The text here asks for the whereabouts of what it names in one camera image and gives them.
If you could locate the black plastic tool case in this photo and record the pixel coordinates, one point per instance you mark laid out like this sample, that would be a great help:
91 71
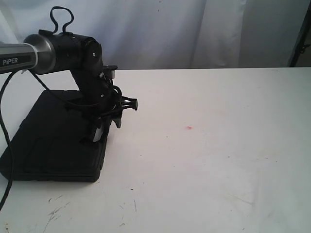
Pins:
54 143

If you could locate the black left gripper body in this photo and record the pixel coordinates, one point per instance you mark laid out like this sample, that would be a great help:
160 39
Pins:
100 97

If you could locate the left silver black robot arm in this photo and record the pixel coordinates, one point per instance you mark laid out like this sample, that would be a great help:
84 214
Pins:
47 52

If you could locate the white backdrop curtain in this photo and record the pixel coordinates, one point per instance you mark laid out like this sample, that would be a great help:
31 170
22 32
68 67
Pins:
170 34

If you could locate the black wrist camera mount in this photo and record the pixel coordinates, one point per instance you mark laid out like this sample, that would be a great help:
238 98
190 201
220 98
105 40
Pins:
129 103

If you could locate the black metal stand frame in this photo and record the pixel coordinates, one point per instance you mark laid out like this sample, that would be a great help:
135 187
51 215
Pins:
301 45

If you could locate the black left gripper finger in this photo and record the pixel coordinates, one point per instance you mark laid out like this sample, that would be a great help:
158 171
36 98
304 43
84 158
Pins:
116 118
91 133

